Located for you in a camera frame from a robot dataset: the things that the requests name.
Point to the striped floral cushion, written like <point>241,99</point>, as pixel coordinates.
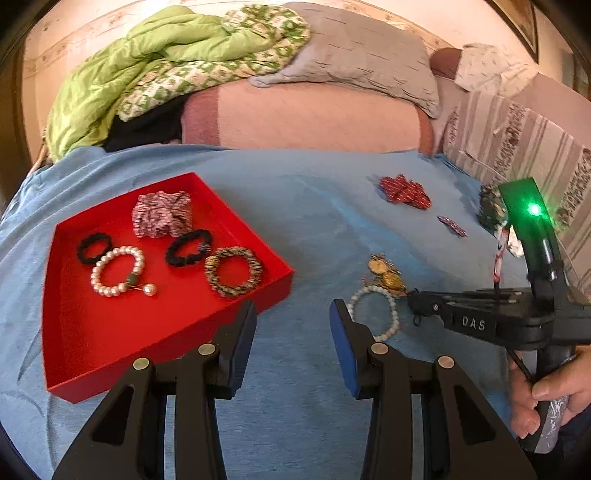
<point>531,138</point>

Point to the framed picture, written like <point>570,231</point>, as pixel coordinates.
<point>519,18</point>

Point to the grey black scrunchie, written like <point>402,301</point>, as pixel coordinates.
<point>489,207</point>

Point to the red box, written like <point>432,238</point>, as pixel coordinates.
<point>92,332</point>

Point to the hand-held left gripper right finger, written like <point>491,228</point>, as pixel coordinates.
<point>344,350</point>

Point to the black cloth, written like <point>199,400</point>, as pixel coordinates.
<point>143,129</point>

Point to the person's right hand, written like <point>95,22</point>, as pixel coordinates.
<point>554,385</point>

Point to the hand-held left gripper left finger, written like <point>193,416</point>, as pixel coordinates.
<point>242,341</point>

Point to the red white checked scrunchie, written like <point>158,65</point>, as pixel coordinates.
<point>161,214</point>

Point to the mauve cushion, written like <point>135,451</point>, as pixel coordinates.
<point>558,106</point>

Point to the pink blanket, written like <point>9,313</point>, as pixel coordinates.
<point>314,120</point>

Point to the green quilt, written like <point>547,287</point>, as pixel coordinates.
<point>115,69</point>

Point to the grey pillow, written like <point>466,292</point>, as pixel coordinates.
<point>364,55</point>

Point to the white patterned pillow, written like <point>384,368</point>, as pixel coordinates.
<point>489,69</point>

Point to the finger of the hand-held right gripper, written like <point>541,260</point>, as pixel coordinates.
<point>429,305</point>

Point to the leopard print scrunchie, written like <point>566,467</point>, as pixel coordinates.
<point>211,274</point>

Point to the red dotted scrunchie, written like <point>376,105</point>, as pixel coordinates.
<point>406,191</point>

